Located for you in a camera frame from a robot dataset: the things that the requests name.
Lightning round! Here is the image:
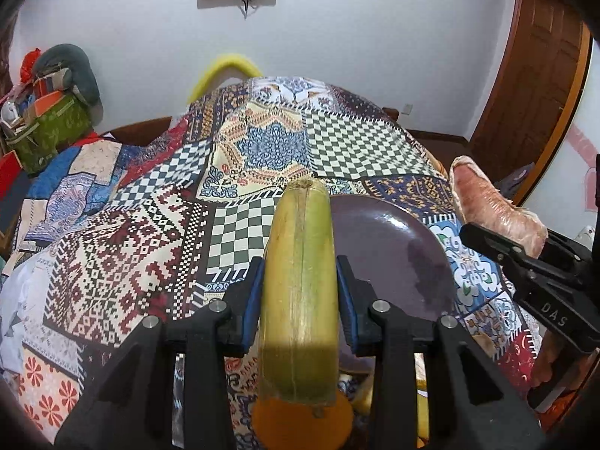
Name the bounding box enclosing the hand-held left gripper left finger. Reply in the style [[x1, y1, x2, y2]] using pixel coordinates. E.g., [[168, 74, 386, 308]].
[[54, 257, 266, 450]]

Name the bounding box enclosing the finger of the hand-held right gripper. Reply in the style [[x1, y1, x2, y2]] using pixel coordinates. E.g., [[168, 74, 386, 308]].
[[459, 222, 536, 283]]

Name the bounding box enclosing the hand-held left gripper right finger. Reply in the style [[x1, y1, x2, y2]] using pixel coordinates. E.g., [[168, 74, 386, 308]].
[[335, 254, 547, 450]]

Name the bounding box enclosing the large green-yellow banana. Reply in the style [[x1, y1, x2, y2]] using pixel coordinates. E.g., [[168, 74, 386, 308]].
[[258, 177, 341, 408]]

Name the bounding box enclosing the purple plate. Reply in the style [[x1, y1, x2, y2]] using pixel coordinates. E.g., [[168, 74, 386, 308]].
[[328, 194, 458, 373]]

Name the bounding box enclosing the person's right hand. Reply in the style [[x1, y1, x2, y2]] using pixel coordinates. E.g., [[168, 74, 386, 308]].
[[529, 332, 583, 391]]

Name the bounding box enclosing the pink plush pillow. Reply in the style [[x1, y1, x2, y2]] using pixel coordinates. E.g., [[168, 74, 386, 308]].
[[449, 156, 548, 258]]

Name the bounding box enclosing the patchwork printed blanket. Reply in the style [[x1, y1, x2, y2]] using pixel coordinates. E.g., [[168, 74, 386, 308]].
[[0, 75, 545, 450]]

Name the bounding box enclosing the large orange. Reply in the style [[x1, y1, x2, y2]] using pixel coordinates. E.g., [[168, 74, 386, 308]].
[[250, 394, 354, 450]]

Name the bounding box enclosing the yellow banana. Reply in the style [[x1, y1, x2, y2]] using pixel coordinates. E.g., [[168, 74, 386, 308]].
[[351, 351, 431, 448]]

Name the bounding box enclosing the brown wooden door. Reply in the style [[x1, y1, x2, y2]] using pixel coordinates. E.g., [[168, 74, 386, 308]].
[[469, 0, 591, 183]]

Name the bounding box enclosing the green fabric bag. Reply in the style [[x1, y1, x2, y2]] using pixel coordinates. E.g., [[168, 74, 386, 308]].
[[4, 91, 95, 176]]

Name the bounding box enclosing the red box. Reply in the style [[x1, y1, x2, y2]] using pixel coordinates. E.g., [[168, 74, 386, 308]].
[[0, 152, 22, 193]]

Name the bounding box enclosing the small orange box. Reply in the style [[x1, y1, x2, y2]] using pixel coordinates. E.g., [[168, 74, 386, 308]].
[[35, 91, 64, 113]]

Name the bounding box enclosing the grey neck pillow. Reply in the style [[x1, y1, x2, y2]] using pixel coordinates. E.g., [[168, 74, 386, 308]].
[[34, 43, 104, 120]]

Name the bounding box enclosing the striped brown curtain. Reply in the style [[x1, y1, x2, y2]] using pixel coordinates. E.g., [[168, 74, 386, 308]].
[[0, 9, 17, 99]]

